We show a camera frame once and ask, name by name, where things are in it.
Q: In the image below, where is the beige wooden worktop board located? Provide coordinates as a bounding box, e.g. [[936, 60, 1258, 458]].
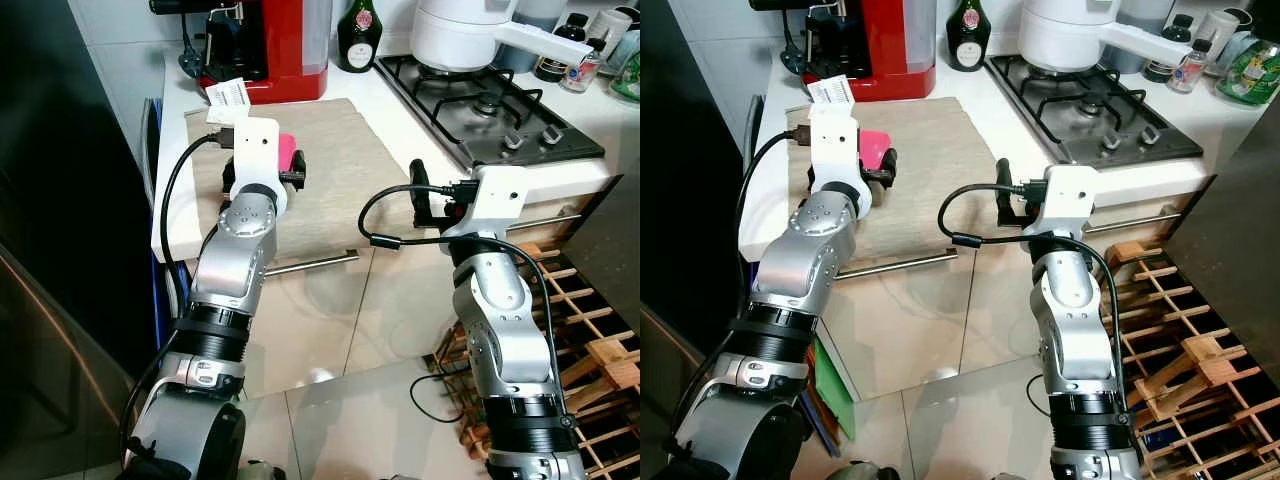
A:
[[785, 97, 1011, 263], [185, 97, 413, 263]]

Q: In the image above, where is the white printed paper tag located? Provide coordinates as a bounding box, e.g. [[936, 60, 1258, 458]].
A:
[[805, 75, 856, 111], [205, 78, 251, 126]]

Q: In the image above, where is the red coffee machine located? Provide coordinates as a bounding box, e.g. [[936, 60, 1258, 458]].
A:
[[150, 0, 333, 106], [750, 0, 938, 103]]

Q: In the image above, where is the cream kitchen counter cabinet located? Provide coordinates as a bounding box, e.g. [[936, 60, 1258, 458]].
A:
[[150, 45, 641, 401], [738, 45, 1216, 401]]

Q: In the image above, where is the dark green glass bottle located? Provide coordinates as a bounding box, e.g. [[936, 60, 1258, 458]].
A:
[[336, 0, 384, 73], [945, 0, 993, 71]]

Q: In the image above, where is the dark sauce bottle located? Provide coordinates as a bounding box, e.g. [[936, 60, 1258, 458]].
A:
[[533, 12, 591, 83], [1143, 13, 1197, 83]]

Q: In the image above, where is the dark grey panel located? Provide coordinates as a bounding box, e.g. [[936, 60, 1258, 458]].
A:
[[1163, 118, 1280, 336], [575, 172, 641, 336]]

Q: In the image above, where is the blue cutting board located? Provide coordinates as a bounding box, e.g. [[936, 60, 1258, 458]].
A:
[[150, 250, 169, 351], [795, 395, 839, 459]]

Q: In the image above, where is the dark tall appliance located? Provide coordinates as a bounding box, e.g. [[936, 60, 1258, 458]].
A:
[[0, 0, 166, 401], [640, 0, 761, 331]]

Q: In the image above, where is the grey jar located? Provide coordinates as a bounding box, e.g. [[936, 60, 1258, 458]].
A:
[[1110, 0, 1186, 76], [510, 0, 573, 31]]

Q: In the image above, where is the green cutting board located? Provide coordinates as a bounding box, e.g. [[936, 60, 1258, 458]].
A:
[[810, 335, 859, 441]]

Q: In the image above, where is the wooden wine rack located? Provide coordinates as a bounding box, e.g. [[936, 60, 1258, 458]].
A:
[[430, 238, 641, 480], [1100, 238, 1280, 480]]

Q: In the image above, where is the white mug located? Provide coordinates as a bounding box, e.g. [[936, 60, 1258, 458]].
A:
[[1195, 8, 1257, 63], [588, 5, 637, 56]]

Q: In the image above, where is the brushed steel panel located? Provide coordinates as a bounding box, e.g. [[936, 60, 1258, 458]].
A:
[[640, 305, 706, 480], [0, 240, 136, 480]]

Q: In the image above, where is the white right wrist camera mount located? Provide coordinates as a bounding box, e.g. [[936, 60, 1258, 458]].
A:
[[1022, 165, 1101, 241], [440, 165, 529, 241]]

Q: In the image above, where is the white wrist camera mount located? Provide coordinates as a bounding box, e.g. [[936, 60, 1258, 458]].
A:
[[808, 103, 873, 216], [440, 165, 529, 241], [1022, 165, 1101, 241], [230, 116, 291, 216]]

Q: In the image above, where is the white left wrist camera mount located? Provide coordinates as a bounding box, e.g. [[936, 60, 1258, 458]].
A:
[[808, 103, 873, 216], [230, 116, 291, 216]]

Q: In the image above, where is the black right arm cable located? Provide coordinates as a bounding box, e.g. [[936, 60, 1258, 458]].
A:
[[357, 183, 566, 421], [938, 182, 1131, 401]]

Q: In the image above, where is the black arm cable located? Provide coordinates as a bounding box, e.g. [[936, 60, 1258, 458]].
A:
[[118, 126, 237, 471], [357, 183, 566, 421], [690, 125, 816, 471], [938, 182, 1131, 401]]

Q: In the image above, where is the steel bar cabinet handle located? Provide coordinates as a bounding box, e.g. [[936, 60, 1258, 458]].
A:
[[838, 248, 959, 281], [1105, 212, 1181, 236], [505, 210, 586, 233], [262, 250, 361, 277]]

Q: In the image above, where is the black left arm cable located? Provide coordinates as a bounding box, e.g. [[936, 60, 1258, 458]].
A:
[[690, 125, 816, 471], [118, 126, 237, 471]]

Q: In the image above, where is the white pot with handle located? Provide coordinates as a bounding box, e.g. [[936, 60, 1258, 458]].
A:
[[1018, 0, 1196, 73], [410, 0, 593, 73]]

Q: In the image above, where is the thin black floor cable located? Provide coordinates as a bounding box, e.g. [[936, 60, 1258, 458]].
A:
[[408, 362, 476, 426], [1025, 372, 1061, 416]]

